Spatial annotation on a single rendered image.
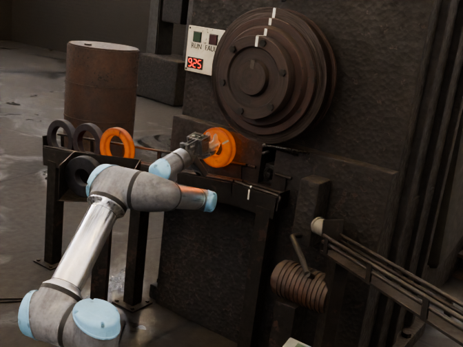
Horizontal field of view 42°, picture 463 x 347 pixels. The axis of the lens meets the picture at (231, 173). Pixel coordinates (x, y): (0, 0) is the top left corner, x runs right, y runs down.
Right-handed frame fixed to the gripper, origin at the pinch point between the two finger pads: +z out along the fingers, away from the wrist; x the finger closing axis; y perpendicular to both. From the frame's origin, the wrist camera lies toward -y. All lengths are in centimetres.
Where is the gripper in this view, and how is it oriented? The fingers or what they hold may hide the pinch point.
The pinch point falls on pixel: (218, 142)
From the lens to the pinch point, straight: 232.7
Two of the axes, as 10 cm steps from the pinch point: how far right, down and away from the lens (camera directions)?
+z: 5.9, -4.0, 7.1
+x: -8.1, -2.4, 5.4
